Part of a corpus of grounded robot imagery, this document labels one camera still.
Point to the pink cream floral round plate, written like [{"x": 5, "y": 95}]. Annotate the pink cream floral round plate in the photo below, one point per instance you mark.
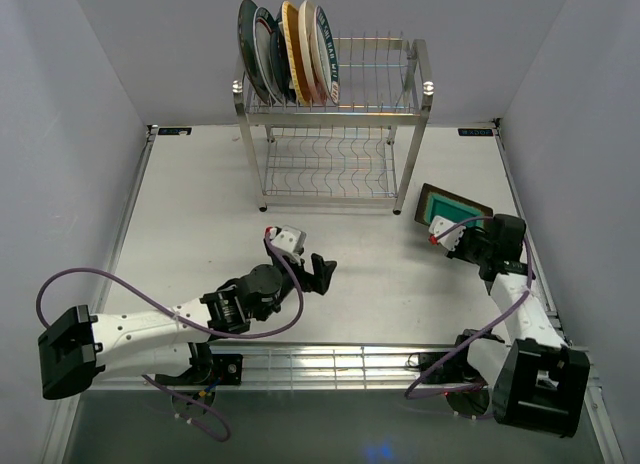
[{"x": 305, "y": 21}]

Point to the green square dish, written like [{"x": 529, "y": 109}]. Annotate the green square dish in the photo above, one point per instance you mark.
[{"x": 453, "y": 209}]

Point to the white plate green red rim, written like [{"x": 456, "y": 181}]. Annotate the white plate green red rim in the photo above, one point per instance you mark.
[{"x": 263, "y": 31}]

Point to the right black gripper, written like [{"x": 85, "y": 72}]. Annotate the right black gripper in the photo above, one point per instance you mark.
[{"x": 468, "y": 232}]

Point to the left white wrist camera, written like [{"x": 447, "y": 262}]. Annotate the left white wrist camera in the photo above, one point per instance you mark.
[{"x": 288, "y": 241}]

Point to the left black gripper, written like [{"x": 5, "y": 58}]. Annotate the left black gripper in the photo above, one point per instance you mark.
[{"x": 317, "y": 281}]

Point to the square bamboo-pattern tray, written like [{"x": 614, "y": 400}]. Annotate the square bamboo-pattern tray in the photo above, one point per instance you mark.
[{"x": 290, "y": 22}]

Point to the dark blue leaf-shaped dish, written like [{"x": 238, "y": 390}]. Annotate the dark blue leaf-shaped dish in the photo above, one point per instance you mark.
[{"x": 280, "y": 63}]

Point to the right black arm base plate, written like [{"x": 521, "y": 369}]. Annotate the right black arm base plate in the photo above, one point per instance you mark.
[{"x": 455, "y": 370}]

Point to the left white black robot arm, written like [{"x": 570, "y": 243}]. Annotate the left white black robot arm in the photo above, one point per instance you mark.
[{"x": 80, "y": 347}]

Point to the large dark teal round plate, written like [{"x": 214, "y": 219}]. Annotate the large dark teal round plate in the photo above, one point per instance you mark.
[{"x": 247, "y": 49}]

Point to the stainless steel two-tier dish rack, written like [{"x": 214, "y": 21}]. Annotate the stainless steel two-tier dish rack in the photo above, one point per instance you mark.
[{"x": 361, "y": 151}]

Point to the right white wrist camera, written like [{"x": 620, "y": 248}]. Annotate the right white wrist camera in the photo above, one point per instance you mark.
[{"x": 445, "y": 233}]

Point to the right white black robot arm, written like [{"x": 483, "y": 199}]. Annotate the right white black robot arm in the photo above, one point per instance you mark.
[{"x": 538, "y": 382}]

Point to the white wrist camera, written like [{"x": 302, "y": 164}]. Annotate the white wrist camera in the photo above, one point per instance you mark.
[
  {"x": 445, "y": 233},
  {"x": 288, "y": 241}
]

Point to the aluminium front rail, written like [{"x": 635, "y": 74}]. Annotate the aluminium front rail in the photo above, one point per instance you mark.
[{"x": 266, "y": 367}]

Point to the dark square plate gold rim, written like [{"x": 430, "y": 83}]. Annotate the dark square plate gold rim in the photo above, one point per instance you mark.
[{"x": 425, "y": 204}]

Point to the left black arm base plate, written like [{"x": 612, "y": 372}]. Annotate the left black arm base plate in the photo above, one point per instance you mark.
[{"x": 219, "y": 369}]

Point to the white plate navy lettered rim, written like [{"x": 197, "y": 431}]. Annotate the white plate navy lettered rim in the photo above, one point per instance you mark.
[{"x": 325, "y": 56}]

